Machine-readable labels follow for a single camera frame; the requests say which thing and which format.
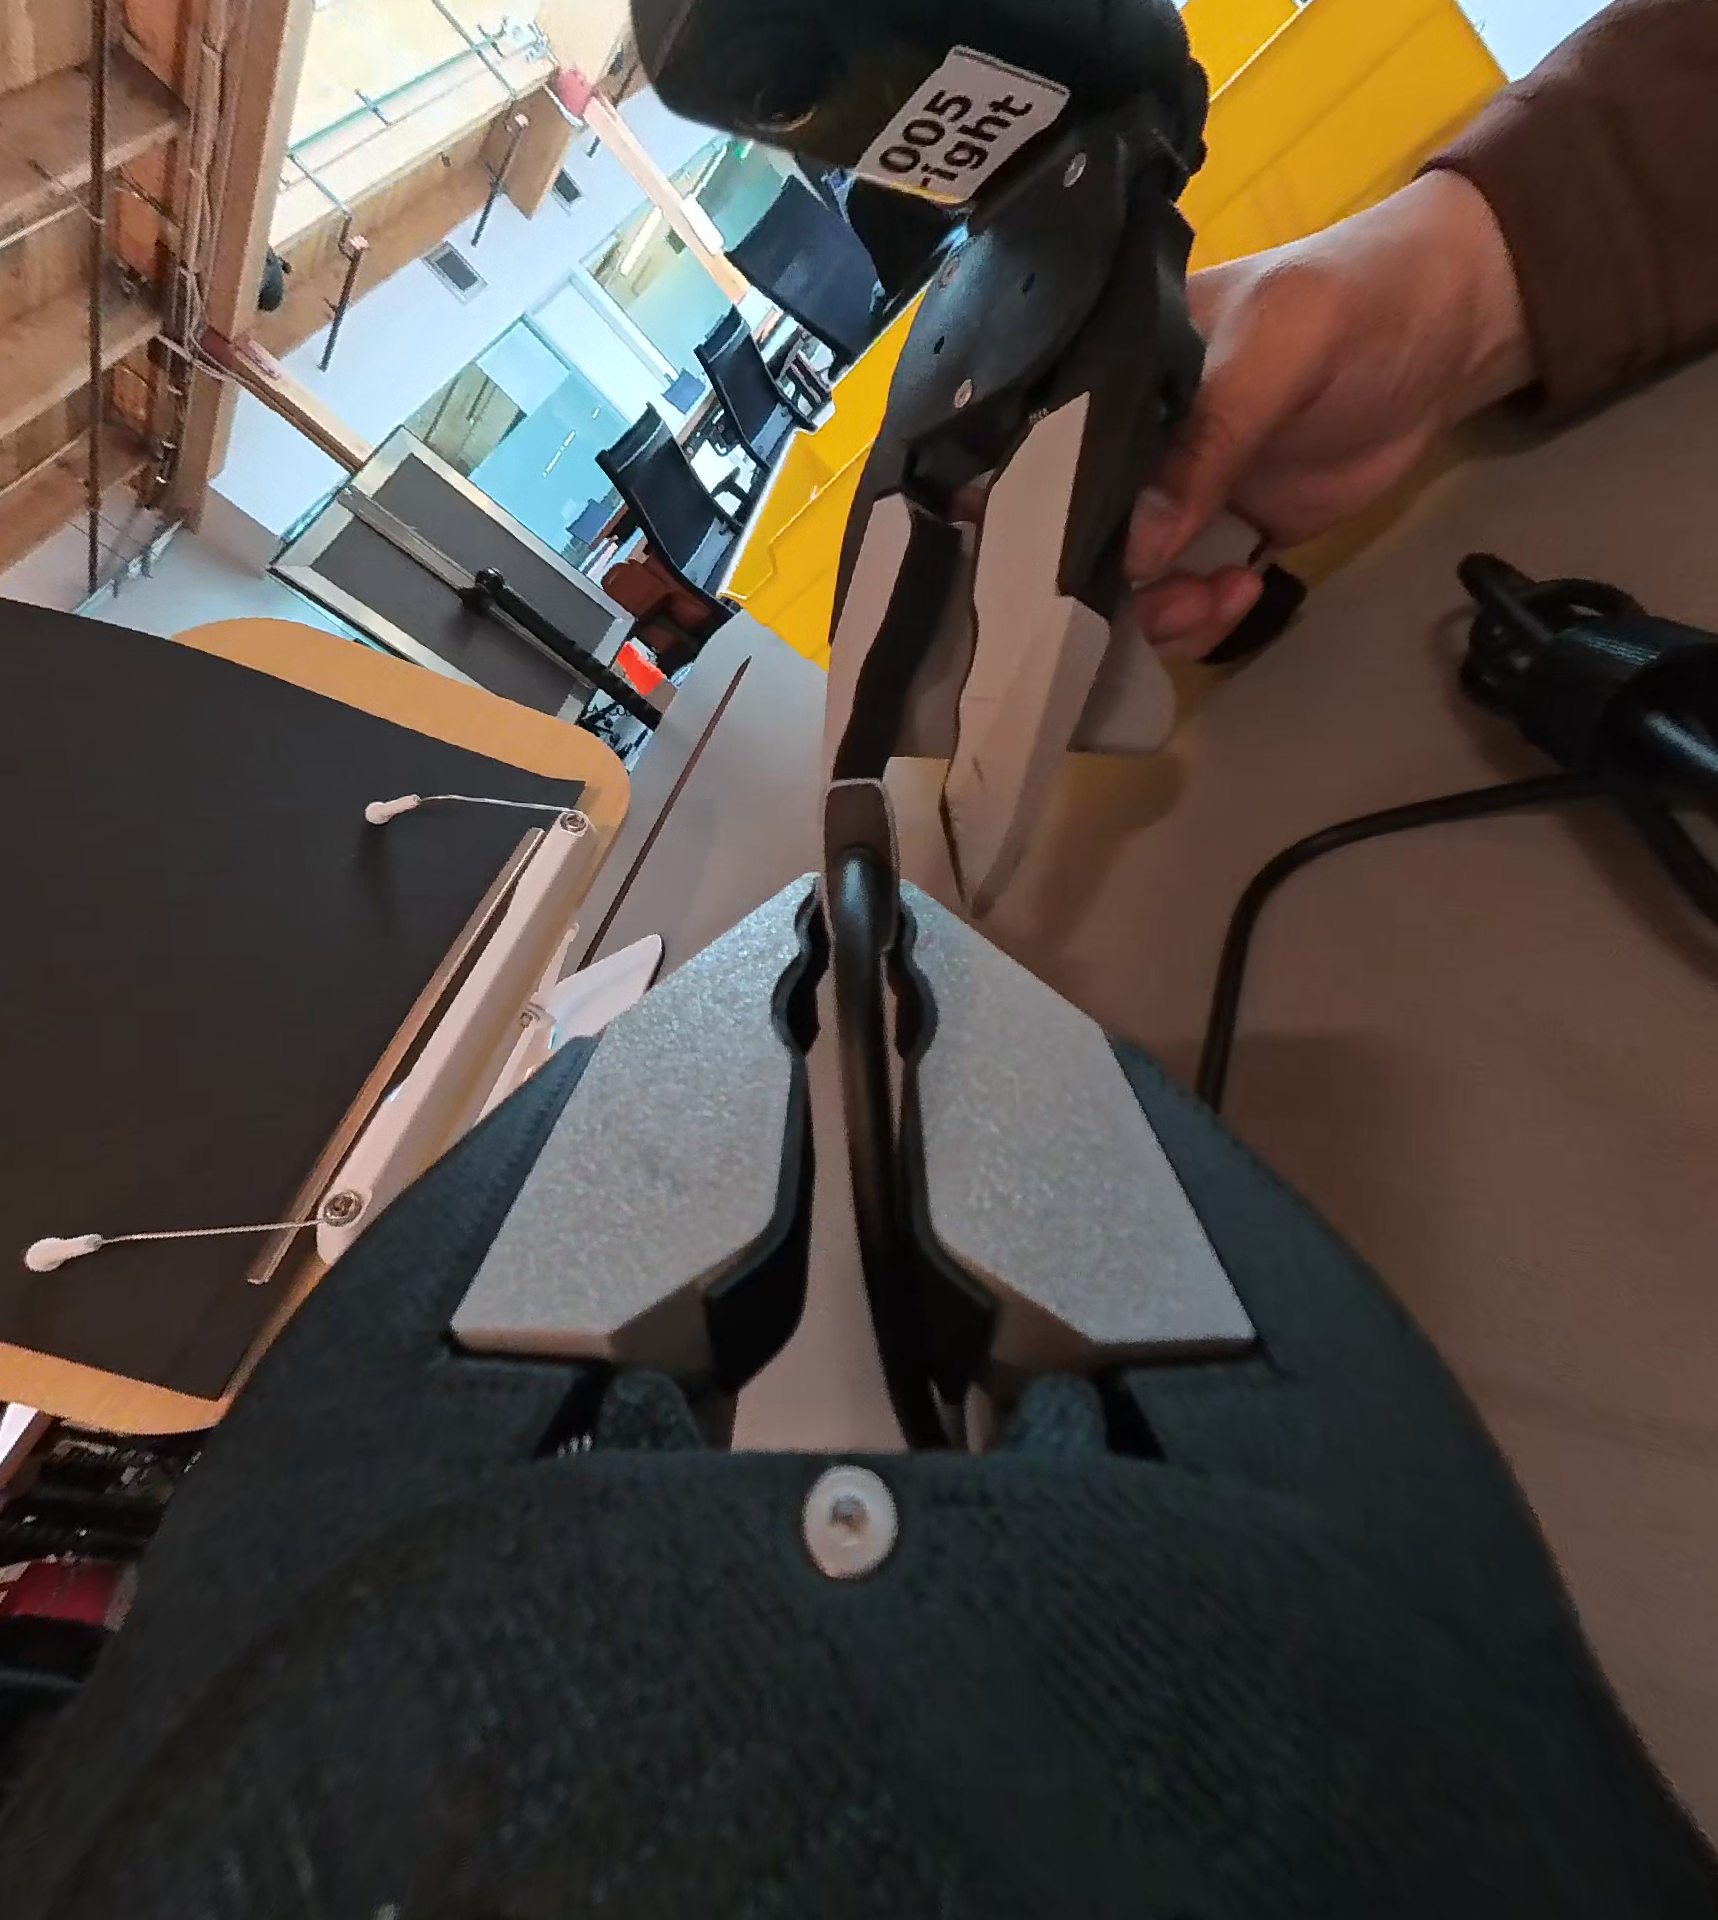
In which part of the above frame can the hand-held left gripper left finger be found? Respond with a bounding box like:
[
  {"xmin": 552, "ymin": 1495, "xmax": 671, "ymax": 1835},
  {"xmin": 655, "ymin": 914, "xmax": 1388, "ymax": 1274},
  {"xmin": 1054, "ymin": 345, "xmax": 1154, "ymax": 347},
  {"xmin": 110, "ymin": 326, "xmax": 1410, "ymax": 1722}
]
[{"xmin": 449, "ymin": 874, "xmax": 822, "ymax": 1393}]

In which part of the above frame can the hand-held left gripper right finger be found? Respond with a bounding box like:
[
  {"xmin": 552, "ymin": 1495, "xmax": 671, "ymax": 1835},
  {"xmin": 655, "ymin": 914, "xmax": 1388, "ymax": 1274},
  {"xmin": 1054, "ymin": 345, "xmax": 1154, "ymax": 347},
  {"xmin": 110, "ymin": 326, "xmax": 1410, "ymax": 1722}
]
[{"xmin": 893, "ymin": 875, "xmax": 1259, "ymax": 1393}]

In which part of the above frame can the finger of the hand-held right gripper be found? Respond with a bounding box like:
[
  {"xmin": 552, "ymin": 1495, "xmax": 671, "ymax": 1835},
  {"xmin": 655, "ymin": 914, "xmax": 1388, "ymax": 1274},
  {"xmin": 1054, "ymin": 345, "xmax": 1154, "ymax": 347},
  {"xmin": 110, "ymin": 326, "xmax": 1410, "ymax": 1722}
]
[
  {"xmin": 939, "ymin": 395, "xmax": 1128, "ymax": 920},
  {"xmin": 820, "ymin": 491, "xmax": 984, "ymax": 793}
]

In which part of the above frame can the yellow plastic bin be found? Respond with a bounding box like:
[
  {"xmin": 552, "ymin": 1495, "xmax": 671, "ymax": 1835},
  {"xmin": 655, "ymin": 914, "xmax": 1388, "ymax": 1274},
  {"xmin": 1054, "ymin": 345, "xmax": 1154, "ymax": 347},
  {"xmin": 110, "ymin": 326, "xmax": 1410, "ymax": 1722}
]
[{"xmin": 731, "ymin": 0, "xmax": 1507, "ymax": 662}]

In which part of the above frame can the black charging cable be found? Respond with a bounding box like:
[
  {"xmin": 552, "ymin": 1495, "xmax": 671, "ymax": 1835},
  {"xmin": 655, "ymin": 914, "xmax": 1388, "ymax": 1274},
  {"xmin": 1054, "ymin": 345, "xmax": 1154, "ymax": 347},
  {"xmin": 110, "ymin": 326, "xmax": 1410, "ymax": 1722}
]
[{"xmin": 1197, "ymin": 551, "xmax": 1718, "ymax": 1111}]

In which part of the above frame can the person's right hand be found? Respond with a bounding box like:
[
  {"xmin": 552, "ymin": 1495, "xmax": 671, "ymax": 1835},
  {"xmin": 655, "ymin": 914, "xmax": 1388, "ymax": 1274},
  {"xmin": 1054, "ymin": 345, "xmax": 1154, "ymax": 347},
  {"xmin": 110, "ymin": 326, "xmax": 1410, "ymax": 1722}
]
[{"xmin": 1121, "ymin": 171, "xmax": 1536, "ymax": 662}]

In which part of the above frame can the black office chair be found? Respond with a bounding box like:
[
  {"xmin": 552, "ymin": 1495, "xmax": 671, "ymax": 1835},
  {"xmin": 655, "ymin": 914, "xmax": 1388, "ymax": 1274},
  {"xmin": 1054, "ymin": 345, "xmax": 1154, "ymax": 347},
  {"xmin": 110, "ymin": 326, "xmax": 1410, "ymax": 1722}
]
[
  {"xmin": 695, "ymin": 305, "xmax": 832, "ymax": 468},
  {"xmin": 760, "ymin": 171, "xmax": 907, "ymax": 362},
  {"xmin": 597, "ymin": 403, "xmax": 742, "ymax": 587}
]

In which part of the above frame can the grey framed panel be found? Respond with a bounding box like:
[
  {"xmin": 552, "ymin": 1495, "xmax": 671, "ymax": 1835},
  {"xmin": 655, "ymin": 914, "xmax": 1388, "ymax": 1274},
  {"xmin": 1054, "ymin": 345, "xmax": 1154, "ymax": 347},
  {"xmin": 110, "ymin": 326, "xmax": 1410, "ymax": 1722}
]
[{"xmin": 266, "ymin": 426, "xmax": 641, "ymax": 708}]

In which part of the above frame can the wooden book stand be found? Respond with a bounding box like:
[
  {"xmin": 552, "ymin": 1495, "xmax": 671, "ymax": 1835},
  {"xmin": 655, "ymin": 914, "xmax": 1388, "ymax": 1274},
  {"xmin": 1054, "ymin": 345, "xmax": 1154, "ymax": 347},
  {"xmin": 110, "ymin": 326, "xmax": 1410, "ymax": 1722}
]
[{"xmin": 0, "ymin": 573, "xmax": 667, "ymax": 1433}]

